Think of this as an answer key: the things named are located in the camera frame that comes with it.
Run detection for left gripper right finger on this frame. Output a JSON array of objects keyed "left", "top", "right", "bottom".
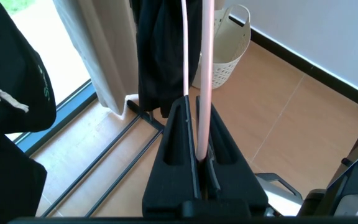
[{"left": 196, "top": 95, "right": 269, "bottom": 218}]

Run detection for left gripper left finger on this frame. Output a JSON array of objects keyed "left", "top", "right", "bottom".
[{"left": 142, "top": 95, "right": 201, "bottom": 218}]

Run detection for pink clothes hanger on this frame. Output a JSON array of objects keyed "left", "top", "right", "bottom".
[{"left": 180, "top": 0, "right": 216, "bottom": 162}]

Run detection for black garment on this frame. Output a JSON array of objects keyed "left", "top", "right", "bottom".
[{"left": 129, "top": 0, "right": 203, "bottom": 119}]

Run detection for black shorts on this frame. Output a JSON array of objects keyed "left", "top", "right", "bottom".
[{"left": 0, "top": 0, "right": 57, "bottom": 224}]

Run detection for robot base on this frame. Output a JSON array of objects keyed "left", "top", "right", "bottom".
[{"left": 255, "top": 111, "right": 358, "bottom": 218}]

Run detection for black clothes rack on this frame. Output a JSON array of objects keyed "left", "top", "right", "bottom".
[{"left": 40, "top": 99, "right": 166, "bottom": 218}]

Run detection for white laundry basket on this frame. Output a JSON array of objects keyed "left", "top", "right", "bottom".
[{"left": 192, "top": 3, "right": 252, "bottom": 90}]

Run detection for beige curtain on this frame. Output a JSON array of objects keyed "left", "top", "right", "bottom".
[{"left": 53, "top": 0, "right": 139, "bottom": 116}]

